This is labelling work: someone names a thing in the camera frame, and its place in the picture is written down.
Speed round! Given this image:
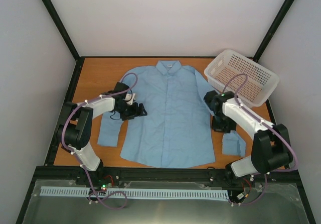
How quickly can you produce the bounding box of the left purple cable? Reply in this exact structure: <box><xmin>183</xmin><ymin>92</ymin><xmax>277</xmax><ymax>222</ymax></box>
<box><xmin>61</xmin><ymin>72</ymin><xmax>140</xmax><ymax>211</ymax></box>

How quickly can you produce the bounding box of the right black frame post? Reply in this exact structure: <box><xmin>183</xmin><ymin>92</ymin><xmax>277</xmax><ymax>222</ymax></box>
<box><xmin>253</xmin><ymin>0</ymin><xmax>295</xmax><ymax>63</ymax></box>

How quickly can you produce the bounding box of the right controller board with wires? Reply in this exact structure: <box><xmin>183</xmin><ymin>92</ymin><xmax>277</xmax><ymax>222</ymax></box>
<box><xmin>229</xmin><ymin>178</ymin><xmax>252</xmax><ymax>206</ymax></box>

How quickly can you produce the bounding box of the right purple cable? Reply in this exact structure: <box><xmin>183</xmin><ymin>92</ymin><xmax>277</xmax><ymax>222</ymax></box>
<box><xmin>222</xmin><ymin>72</ymin><xmax>299</xmax><ymax>206</ymax></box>

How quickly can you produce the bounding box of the light blue button shirt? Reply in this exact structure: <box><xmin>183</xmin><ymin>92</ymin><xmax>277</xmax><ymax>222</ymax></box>
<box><xmin>97</xmin><ymin>60</ymin><xmax>246</xmax><ymax>169</ymax></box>

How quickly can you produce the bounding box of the light blue slotted cable duct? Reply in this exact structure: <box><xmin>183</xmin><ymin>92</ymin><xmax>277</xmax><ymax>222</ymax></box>
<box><xmin>39</xmin><ymin>186</ymin><xmax>229</xmax><ymax>201</ymax></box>

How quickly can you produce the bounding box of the purple cable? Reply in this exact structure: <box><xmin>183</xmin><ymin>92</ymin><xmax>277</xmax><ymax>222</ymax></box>
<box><xmin>222</xmin><ymin>72</ymin><xmax>299</xmax><ymax>206</ymax></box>
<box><xmin>61</xmin><ymin>72</ymin><xmax>140</xmax><ymax>211</ymax></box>

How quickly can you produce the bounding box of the black frame post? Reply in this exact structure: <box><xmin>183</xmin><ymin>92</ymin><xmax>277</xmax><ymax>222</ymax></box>
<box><xmin>41</xmin><ymin>0</ymin><xmax>80</xmax><ymax>61</ymax></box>
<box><xmin>253</xmin><ymin>0</ymin><xmax>295</xmax><ymax>63</ymax></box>

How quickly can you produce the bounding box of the left red green controller board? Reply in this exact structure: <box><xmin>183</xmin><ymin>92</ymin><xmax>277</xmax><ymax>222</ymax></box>
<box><xmin>100</xmin><ymin>175</ymin><xmax>115</xmax><ymax>190</ymax></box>

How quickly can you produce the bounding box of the left black frame post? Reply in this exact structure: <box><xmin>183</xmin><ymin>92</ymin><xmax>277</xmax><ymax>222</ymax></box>
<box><xmin>41</xmin><ymin>0</ymin><xmax>80</xmax><ymax>61</ymax></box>

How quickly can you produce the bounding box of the white perforated plastic basket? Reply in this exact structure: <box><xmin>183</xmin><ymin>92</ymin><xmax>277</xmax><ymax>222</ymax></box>
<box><xmin>204</xmin><ymin>49</ymin><xmax>279</xmax><ymax>108</ymax></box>

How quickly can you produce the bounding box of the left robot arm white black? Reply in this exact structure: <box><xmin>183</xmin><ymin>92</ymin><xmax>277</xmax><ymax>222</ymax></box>
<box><xmin>55</xmin><ymin>82</ymin><xmax>147</xmax><ymax>185</ymax></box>

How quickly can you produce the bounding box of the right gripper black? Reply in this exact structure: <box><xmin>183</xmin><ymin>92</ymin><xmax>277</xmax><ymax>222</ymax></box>
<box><xmin>212</xmin><ymin>113</ymin><xmax>237</xmax><ymax>135</ymax></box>

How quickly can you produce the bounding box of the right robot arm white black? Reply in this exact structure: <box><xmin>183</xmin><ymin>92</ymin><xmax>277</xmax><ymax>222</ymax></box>
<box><xmin>204</xmin><ymin>91</ymin><xmax>296</xmax><ymax>182</ymax></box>

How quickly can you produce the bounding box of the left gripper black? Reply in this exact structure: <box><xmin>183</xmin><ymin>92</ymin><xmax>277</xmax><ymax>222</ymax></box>
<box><xmin>115</xmin><ymin>102</ymin><xmax>147</xmax><ymax>121</ymax></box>

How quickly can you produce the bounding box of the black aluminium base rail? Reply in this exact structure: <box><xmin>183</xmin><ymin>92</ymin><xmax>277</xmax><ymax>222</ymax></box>
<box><xmin>36</xmin><ymin>165</ymin><xmax>300</xmax><ymax>189</ymax></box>

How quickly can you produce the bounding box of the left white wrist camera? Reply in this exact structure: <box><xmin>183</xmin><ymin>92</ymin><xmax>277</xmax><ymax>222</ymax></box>
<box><xmin>124</xmin><ymin>93</ymin><xmax>135</xmax><ymax>105</ymax></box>

